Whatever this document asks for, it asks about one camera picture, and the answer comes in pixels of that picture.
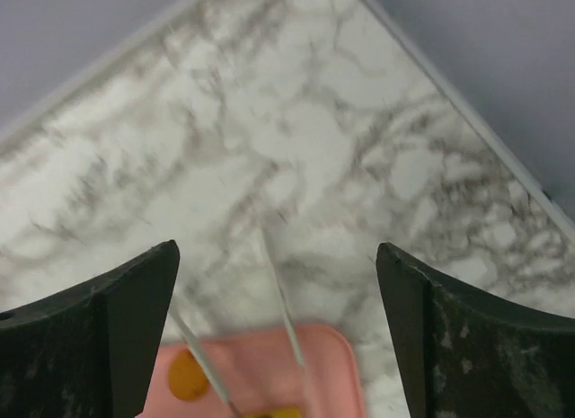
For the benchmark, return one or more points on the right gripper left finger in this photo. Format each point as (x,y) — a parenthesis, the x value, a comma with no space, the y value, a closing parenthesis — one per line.
(89,350)

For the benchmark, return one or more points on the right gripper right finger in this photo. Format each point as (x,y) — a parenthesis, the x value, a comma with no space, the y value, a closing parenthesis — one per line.
(463,352)

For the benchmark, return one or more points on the pink serving tray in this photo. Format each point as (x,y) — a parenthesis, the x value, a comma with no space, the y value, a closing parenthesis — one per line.
(260,371)

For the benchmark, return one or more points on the orange cookie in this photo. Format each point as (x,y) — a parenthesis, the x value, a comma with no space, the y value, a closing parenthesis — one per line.
(186,379)

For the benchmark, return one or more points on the yellow sponge cake slice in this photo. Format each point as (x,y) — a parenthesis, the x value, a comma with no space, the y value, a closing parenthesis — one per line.
(280,412)

